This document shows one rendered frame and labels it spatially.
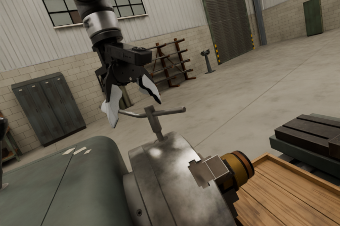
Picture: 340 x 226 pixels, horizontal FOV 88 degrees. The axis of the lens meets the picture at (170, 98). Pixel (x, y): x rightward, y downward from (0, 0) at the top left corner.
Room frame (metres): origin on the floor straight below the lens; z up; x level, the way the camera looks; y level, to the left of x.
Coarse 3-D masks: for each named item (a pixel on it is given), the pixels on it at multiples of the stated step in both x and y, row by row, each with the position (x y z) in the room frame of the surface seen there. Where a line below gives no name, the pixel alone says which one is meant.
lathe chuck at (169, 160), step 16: (144, 144) 0.39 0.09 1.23; (160, 144) 0.35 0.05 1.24; (176, 144) 0.34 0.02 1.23; (160, 160) 0.30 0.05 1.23; (176, 160) 0.30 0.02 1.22; (192, 160) 0.29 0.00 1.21; (160, 176) 0.28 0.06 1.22; (176, 176) 0.27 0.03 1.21; (192, 176) 0.27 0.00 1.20; (176, 192) 0.25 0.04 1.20; (192, 192) 0.25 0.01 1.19; (208, 192) 0.25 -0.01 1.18; (176, 208) 0.23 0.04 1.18; (192, 208) 0.23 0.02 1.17; (208, 208) 0.23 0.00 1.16; (224, 208) 0.24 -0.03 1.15; (176, 224) 0.22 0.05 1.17; (192, 224) 0.22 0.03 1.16; (208, 224) 0.22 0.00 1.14; (224, 224) 0.22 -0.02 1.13
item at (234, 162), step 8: (232, 152) 0.42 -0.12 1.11; (240, 152) 0.41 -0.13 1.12; (232, 160) 0.39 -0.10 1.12; (240, 160) 0.39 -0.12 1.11; (248, 160) 0.39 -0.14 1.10; (232, 168) 0.37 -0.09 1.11; (240, 168) 0.37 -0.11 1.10; (248, 168) 0.37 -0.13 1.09; (240, 176) 0.36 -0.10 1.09; (248, 176) 0.37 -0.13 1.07; (224, 184) 0.36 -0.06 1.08; (232, 184) 0.37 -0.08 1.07; (240, 184) 0.36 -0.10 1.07
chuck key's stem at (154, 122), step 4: (144, 108) 0.38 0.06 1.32; (148, 108) 0.37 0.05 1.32; (152, 108) 0.38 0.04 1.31; (148, 112) 0.37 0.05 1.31; (148, 116) 0.37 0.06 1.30; (152, 116) 0.37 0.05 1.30; (156, 116) 0.38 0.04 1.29; (152, 120) 0.37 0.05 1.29; (156, 120) 0.37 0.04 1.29; (152, 124) 0.37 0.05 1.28; (156, 124) 0.37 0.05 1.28; (152, 128) 0.37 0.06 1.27; (156, 128) 0.37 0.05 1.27; (160, 128) 0.37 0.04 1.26; (156, 132) 0.37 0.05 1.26; (160, 132) 0.37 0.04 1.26; (156, 136) 0.38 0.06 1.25; (160, 136) 0.37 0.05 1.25; (160, 140) 0.37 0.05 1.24
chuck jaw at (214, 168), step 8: (208, 160) 0.31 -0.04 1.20; (216, 160) 0.31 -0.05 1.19; (224, 160) 0.37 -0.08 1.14; (192, 168) 0.29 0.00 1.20; (200, 168) 0.28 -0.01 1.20; (208, 168) 0.29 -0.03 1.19; (216, 168) 0.29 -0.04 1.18; (224, 168) 0.29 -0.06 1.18; (200, 176) 0.27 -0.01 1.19; (208, 176) 0.27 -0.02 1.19; (216, 176) 0.28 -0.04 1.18; (224, 176) 0.30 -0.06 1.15; (232, 176) 0.35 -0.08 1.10; (200, 184) 0.26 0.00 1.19
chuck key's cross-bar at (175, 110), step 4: (100, 108) 0.54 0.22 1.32; (172, 108) 0.33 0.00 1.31; (176, 108) 0.32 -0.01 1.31; (180, 108) 0.31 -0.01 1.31; (184, 108) 0.31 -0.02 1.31; (120, 112) 0.46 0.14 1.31; (124, 112) 0.45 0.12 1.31; (128, 112) 0.44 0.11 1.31; (132, 112) 0.43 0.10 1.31; (152, 112) 0.37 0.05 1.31; (156, 112) 0.36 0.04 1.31; (160, 112) 0.35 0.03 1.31; (164, 112) 0.34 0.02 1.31; (168, 112) 0.33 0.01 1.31; (172, 112) 0.33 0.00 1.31; (176, 112) 0.32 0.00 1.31; (180, 112) 0.32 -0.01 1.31; (132, 116) 0.43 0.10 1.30; (136, 116) 0.41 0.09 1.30; (140, 116) 0.40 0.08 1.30; (144, 116) 0.39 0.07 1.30
